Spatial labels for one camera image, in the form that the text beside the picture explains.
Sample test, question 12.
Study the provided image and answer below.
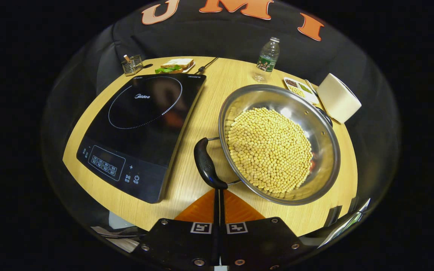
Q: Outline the black power cable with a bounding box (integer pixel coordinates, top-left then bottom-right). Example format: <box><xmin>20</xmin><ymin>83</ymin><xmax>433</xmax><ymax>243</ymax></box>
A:
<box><xmin>196</xmin><ymin>57</ymin><xmax>219</xmax><ymax>74</ymax></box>

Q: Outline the black induction cooktop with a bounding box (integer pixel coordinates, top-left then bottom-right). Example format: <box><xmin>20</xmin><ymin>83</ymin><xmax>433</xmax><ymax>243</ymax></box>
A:
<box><xmin>76</xmin><ymin>73</ymin><xmax>207</xmax><ymax>204</ymax></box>

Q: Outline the clear plastic water bottle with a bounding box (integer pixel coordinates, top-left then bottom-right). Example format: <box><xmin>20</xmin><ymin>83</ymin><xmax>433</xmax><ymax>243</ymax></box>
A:
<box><xmin>253</xmin><ymin>37</ymin><xmax>280</xmax><ymax>83</ymax></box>

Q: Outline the steel pot with soybeans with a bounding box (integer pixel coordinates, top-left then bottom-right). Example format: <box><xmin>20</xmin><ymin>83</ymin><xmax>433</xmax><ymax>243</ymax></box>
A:
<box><xmin>194</xmin><ymin>84</ymin><xmax>341</xmax><ymax>206</ymax></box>

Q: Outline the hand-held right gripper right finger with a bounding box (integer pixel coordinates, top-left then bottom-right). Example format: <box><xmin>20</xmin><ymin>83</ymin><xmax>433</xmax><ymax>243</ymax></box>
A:
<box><xmin>220</xmin><ymin>188</ymin><xmax>310</xmax><ymax>270</ymax></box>

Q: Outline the white toaster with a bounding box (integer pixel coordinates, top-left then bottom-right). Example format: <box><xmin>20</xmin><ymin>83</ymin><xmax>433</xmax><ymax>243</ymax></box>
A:
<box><xmin>317</xmin><ymin>73</ymin><xmax>362</xmax><ymax>124</ymax></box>

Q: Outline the sandwich on white plate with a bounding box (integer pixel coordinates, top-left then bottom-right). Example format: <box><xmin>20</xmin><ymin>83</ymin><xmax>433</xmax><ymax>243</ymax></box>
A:
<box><xmin>154</xmin><ymin>58</ymin><xmax>196</xmax><ymax>75</ymax></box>

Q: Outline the white divided dish of beans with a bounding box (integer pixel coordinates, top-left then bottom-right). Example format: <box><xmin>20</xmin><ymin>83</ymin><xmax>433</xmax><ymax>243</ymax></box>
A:
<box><xmin>283</xmin><ymin>77</ymin><xmax>320</xmax><ymax>105</ymax></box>

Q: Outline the black backdrop cloth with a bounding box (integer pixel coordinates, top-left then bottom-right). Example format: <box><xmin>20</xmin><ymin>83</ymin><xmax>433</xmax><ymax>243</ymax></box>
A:
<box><xmin>41</xmin><ymin>0</ymin><xmax>402</xmax><ymax>230</ymax></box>

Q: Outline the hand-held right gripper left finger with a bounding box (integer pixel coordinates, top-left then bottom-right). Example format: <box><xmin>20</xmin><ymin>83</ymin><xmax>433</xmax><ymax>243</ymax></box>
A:
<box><xmin>132</xmin><ymin>188</ymin><xmax>220</xmax><ymax>270</ymax></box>

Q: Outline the metal wire basket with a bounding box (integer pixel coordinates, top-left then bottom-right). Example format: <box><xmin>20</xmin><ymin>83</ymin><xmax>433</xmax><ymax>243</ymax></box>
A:
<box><xmin>121</xmin><ymin>54</ymin><xmax>144</xmax><ymax>76</ymax></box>

